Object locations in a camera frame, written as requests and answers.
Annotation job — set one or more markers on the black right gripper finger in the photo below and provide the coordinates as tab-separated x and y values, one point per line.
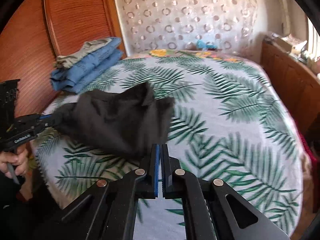
50	120
168	167

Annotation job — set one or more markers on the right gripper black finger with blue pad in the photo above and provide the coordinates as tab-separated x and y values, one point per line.
148	187

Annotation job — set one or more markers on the black pants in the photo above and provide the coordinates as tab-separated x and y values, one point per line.
127	123

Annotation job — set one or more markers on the person's left hand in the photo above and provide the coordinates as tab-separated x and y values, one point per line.
19	160

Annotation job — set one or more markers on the lower folded blue jeans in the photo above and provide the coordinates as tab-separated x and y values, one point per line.
85	73

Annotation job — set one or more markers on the folded blue jeans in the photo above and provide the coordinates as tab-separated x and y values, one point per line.
58	77
85	73

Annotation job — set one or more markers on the upper folded blue jeans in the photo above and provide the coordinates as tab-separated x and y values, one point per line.
58	77

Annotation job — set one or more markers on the folded grey garment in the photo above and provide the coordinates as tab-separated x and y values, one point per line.
67	61

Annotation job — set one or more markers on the palm leaf print bedspread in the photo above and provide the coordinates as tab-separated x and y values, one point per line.
228	123

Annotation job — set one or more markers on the wooden slatted wardrobe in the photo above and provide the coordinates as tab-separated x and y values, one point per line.
35	32

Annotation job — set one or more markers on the blue object behind bed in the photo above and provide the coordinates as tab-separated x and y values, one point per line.
201	45

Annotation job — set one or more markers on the circle pattern sheer curtain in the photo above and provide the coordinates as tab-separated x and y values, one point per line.
179	24

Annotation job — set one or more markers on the wooden side cabinet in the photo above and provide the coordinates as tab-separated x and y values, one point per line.
297	87

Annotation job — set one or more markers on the clutter on cabinet top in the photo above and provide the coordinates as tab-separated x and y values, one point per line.
307	51

